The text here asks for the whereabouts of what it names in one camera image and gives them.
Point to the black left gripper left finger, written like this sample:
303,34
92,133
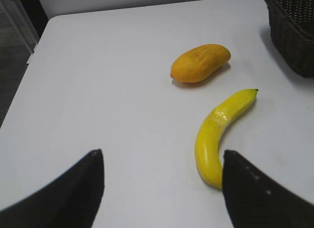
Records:
70,201

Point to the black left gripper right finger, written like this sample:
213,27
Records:
254,200

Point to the yellow banana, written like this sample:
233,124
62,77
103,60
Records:
208,138

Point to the dark wicker basket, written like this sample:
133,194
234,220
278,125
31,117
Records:
292,33

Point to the orange yellow mango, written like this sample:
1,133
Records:
199,63

